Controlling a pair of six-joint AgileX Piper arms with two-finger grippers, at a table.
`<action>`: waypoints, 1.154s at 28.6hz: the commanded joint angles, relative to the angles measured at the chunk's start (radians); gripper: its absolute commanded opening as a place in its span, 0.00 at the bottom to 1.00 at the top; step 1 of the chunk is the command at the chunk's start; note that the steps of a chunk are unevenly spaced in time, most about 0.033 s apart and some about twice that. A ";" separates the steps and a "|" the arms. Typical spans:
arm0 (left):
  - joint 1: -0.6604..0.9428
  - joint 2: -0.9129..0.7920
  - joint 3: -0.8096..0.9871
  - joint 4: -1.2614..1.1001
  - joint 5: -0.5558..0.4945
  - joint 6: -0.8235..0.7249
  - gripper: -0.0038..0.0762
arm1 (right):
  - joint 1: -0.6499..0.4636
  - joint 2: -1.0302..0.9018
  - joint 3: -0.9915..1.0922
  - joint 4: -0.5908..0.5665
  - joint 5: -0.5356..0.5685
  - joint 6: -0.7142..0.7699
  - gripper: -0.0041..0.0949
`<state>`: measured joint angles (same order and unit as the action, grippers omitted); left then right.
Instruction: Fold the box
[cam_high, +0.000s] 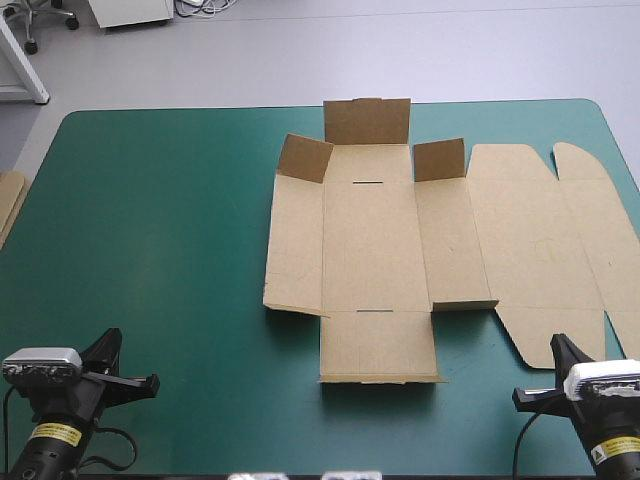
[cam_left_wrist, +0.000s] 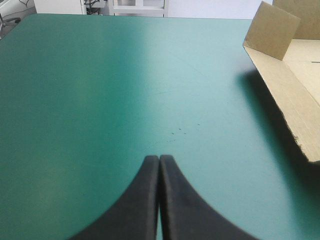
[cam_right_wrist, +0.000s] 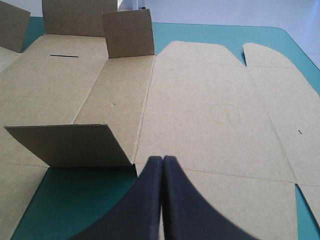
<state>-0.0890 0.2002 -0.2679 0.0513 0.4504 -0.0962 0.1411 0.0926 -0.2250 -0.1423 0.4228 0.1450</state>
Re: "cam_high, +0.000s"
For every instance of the black office chair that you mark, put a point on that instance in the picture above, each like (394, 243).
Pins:
(30, 15)

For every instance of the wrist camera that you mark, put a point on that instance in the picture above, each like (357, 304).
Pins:
(605, 380)
(42, 362)

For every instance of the flat brown cardboard sheet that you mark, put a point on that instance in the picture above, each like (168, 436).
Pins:
(10, 200)

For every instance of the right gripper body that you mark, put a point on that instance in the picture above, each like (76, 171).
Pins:
(607, 417)

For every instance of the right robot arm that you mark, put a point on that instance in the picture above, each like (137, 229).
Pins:
(617, 457)

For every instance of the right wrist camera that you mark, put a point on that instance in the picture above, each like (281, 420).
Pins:
(605, 380)

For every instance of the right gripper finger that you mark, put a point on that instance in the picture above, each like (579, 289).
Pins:
(542, 400)
(567, 355)

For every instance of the white table frame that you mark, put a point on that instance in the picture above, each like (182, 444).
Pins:
(22, 65)

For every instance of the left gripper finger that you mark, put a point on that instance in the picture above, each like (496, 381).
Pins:
(130, 387)
(106, 350)

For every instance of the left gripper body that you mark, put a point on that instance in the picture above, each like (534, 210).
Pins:
(60, 402)

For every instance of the white cabinet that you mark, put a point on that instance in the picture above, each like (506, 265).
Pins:
(132, 11)

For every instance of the brown cardboard box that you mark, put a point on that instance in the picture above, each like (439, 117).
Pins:
(372, 240)

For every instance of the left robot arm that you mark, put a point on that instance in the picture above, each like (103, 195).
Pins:
(47, 452)

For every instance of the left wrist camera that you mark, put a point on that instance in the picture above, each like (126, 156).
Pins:
(42, 362)

